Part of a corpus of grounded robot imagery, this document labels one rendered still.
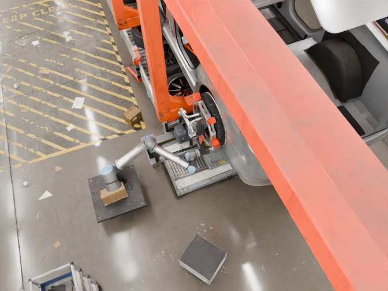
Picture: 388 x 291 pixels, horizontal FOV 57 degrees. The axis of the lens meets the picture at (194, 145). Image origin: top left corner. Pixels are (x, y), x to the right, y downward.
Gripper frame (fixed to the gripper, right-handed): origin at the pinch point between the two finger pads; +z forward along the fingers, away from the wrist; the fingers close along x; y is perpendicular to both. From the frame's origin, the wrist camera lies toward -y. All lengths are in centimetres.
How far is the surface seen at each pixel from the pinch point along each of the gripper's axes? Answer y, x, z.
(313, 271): 162, 72, 53
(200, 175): 43, -37, -20
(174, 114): -43, -48, -27
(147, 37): -136, 45, -45
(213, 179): 51, -28, -7
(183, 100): -57, -47, -9
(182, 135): -13, -49, -24
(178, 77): -83, -103, 4
